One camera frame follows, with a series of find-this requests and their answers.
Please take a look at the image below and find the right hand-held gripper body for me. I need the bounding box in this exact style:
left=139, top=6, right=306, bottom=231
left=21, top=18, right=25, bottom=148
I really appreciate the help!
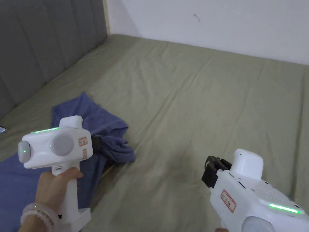
left=201, top=148, right=309, bottom=232

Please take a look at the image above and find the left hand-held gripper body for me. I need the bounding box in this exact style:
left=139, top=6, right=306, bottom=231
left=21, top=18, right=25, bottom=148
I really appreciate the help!
left=19, top=115, right=102, bottom=232

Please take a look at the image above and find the dark blue shirt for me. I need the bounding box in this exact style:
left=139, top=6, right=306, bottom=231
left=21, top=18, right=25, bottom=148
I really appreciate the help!
left=0, top=91, right=136, bottom=232

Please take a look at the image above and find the person's left forearm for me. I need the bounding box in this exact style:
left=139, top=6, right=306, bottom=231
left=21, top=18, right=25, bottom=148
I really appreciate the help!
left=14, top=202, right=61, bottom=232

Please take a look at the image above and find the person's left hand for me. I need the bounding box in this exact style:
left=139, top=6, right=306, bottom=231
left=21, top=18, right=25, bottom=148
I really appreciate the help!
left=34, top=168, right=83, bottom=215

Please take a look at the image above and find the bed with pale green sheet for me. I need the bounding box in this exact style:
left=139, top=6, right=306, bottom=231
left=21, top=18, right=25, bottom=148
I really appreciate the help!
left=0, top=34, right=309, bottom=232

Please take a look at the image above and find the grey padded headboard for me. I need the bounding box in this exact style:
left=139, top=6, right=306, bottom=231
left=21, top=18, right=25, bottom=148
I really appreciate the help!
left=0, top=0, right=109, bottom=121

